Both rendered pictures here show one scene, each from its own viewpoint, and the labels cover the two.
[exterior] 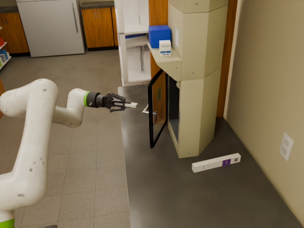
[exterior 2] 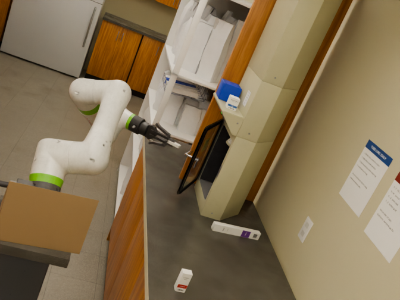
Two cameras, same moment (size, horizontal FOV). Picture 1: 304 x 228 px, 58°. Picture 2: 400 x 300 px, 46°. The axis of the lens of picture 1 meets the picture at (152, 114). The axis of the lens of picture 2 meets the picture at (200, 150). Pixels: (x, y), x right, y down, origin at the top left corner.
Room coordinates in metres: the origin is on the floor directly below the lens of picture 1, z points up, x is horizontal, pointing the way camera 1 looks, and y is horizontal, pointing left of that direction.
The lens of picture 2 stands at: (-1.06, 0.29, 2.04)
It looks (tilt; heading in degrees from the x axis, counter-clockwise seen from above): 19 degrees down; 352
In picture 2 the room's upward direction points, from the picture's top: 23 degrees clockwise
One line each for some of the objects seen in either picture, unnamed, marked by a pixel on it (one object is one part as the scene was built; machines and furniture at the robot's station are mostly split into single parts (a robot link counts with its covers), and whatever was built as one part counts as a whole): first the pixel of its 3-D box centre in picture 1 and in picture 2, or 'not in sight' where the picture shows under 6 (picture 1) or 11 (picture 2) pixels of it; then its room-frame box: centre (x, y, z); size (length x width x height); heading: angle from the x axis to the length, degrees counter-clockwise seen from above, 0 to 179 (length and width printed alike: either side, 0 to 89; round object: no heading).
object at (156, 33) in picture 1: (159, 36); (228, 91); (1.41, -0.05, 1.56); 0.10 x 0.10 x 0.09; 8
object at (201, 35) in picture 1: (196, 81); (245, 146); (1.34, -0.24, 1.33); 0.32 x 0.25 x 0.77; 8
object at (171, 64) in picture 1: (162, 59); (224, 113); (1.32, -0.06, 1.46); 0.32 x 0.12 x 0.10; 8
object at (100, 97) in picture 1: (106, 101); (149, 131); (1.39, 0.26, 1.20); 0.09 x 0.07 x 0.08; 71
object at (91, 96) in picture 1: (94, 100); (137, 125); (1.41, 0.33, 1.20); 0.12 x 0.06 x 0.09; 161
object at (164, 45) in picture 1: (164, 48); (232, 102); (1.26, -0.07, 1.54); 0.05 x 0.05 x 0.06; 2
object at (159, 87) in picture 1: (158, 105); (200, 155); (1.33, -0.04, 1.19); 0.30 x 0.01 x 0.40; 160
